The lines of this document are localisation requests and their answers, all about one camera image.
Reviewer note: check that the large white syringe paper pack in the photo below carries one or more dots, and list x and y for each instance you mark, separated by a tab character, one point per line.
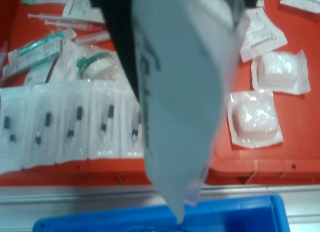
75	7

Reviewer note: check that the green-tipped packaged syringe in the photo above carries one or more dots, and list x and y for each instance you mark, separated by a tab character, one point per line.
42	1

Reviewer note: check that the red plastic box with bandages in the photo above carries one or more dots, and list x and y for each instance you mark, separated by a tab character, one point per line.
295	142

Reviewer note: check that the red plastic box with syringes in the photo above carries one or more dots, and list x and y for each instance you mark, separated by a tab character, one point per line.
75	177

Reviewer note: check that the clear packaged green-white filter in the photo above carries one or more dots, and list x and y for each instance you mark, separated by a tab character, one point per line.
100	67

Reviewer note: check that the blue plastic bin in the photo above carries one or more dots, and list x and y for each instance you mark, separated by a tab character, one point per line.
237	212

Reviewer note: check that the white packaged bandage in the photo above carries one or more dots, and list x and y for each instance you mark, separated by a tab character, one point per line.
180	92
265	35
280	72
302	1
252	119

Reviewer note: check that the strip of needle blister packs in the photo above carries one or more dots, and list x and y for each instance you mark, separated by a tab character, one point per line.
75	122

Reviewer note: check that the clear syringe with pink cap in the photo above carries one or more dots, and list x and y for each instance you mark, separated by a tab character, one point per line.
70	24

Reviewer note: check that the teal striped syringe pack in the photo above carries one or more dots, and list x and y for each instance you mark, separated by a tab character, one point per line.
37	48

